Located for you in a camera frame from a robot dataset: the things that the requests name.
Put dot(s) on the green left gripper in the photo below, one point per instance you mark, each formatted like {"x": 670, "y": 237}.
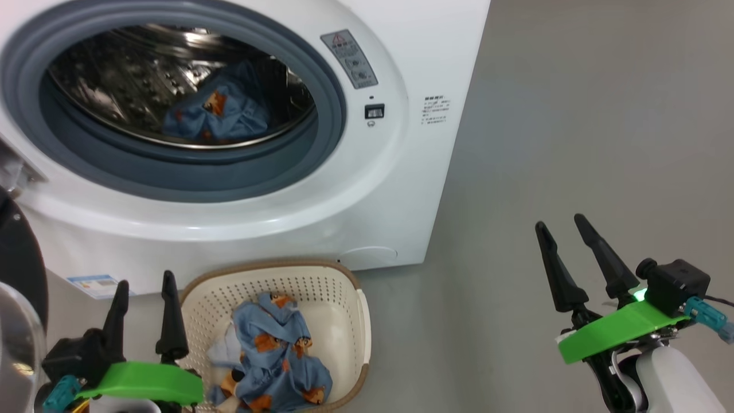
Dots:
{"x": 149, "y": 381}

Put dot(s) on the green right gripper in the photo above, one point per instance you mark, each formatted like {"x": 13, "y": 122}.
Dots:
{"x": 619, "y": 332}

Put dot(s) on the blue orange-print garment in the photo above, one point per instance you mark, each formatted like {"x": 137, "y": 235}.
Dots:
{"x": 275, "y": 355}
{"x": 229, "y": 109}

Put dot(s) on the black round washer door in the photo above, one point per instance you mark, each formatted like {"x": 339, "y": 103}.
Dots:
{"x": 17, "y": 258}

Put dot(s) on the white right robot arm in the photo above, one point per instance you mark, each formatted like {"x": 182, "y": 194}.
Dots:
{"x": 671, "y": 384}

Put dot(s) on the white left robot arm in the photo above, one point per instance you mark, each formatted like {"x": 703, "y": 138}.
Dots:
{"x": 120, "y": 406}

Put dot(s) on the white front-load washing machine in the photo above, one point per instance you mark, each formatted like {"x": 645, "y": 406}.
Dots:
{"x": 344, "y": 201}

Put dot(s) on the blue energy label sticker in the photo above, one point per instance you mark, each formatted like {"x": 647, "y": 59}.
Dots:
{"x": 97, "y": 285}

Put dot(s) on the cream perforated laundry basket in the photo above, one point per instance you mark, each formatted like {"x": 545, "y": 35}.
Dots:
{"x": 338, "y": 321}

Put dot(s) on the round white filter cover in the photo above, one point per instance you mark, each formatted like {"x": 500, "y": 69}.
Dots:
{"x": 370, "y": 257}

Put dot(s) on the small text sticker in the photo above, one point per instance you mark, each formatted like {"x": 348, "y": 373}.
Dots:
{"x": 436, "y": 109}

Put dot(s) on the grey warning sticker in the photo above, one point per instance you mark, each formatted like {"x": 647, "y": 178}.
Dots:
{"x": 350, "y": 60}

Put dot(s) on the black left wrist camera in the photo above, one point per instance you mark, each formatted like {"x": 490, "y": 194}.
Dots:
{"x": 74, "y": 355}

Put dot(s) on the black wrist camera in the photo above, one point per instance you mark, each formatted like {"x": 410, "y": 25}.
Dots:
{"x": 74, "y": 355}
{"x": 679, "y": 284}

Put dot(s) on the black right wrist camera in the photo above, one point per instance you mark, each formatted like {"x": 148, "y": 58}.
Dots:
{"x": 679, "y": 284}

